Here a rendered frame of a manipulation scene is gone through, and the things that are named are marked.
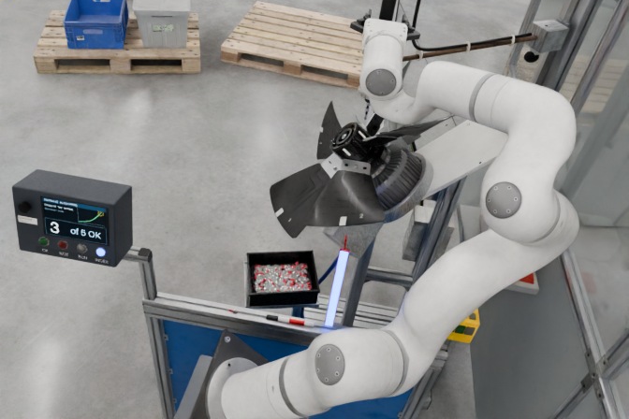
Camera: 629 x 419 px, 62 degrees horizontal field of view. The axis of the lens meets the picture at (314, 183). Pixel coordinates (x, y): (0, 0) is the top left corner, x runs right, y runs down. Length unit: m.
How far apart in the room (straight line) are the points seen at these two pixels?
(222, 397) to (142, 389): 1.30
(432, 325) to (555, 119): 0.38
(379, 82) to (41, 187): 0.86
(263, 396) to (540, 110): 0.73
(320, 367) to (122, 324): 1.84
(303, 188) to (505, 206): 1.04
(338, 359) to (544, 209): 0.40
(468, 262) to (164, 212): 2.43
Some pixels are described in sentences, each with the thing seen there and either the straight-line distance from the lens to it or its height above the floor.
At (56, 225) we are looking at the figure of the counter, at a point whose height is 1.17.
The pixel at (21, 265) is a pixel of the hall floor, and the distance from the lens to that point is 3.03.
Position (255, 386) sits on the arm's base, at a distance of 1.14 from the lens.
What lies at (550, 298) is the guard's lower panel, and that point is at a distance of 1.92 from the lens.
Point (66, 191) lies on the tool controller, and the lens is 1.43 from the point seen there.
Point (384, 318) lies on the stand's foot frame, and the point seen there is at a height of 0.08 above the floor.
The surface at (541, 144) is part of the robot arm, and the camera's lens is 0.86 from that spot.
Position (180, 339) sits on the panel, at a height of 0.66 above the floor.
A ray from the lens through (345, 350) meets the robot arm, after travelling 0.91.
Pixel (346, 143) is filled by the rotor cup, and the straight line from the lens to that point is 1.60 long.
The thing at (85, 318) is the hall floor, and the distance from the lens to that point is 2.74.
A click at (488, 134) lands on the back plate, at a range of 1.69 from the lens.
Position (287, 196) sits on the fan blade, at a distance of 1.76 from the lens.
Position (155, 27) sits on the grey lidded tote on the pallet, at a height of 0.33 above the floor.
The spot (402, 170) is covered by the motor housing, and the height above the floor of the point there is 1.17.
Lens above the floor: 2.18
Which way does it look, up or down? 41 degrees down
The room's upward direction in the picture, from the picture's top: 8 degrees clockwise
